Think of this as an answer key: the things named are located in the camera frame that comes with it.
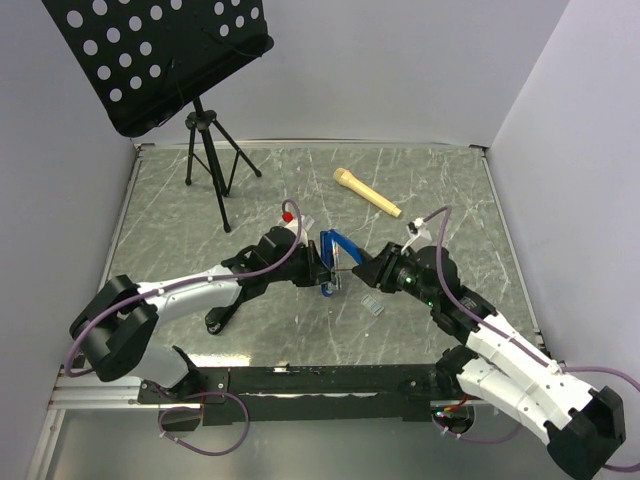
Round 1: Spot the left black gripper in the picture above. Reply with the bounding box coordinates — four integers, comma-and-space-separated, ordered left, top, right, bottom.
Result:
267, 240, 336, 287

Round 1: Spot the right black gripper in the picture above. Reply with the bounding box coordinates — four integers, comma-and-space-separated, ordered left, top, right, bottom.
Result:
353, 240, 438, 306

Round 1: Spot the black stapler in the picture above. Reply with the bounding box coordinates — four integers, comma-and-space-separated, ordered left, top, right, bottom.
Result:
204, 305, 239, 335

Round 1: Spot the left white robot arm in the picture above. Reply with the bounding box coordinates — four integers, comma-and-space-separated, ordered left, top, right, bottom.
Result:
64, 226, 332, 402

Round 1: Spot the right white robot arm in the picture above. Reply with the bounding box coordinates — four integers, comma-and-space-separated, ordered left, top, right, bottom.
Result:
352, 242, 626, 479

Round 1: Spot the grey staple strip block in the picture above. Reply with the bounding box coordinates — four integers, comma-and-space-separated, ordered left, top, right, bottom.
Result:
361, 295, 384, 317

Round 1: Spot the beige toy microphone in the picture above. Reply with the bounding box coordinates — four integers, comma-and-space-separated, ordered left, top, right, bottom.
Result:
333, 168, 402, 218

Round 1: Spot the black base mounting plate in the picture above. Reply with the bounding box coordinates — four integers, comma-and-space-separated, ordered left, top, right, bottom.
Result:
137, 363, 494, 427

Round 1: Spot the black perforated music stand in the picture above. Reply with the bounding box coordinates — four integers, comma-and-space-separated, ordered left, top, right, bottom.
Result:
44, 1, 274, 202

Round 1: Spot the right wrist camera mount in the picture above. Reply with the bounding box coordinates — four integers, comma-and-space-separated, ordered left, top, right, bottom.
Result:
401, 217, 432, 254

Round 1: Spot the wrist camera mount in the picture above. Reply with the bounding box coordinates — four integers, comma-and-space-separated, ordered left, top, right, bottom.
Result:
401, 217, 432, 254
282, 212, 315, 246

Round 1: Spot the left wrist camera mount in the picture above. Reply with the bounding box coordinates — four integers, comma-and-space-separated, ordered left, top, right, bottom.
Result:
282, 212, 315, 246

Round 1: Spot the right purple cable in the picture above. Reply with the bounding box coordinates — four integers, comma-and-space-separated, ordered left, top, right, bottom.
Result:
422, 205, 640, 474

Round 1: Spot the purple cable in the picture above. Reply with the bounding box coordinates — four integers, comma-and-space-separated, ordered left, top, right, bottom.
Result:
64, 199, 304, 379
422, 205, 640, 474

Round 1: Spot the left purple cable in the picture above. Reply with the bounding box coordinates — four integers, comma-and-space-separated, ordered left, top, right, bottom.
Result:
64, 199, 304, 379

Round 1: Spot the aluminium table frame rail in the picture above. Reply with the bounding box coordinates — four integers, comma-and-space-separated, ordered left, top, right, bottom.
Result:
26, 145, 145, 479

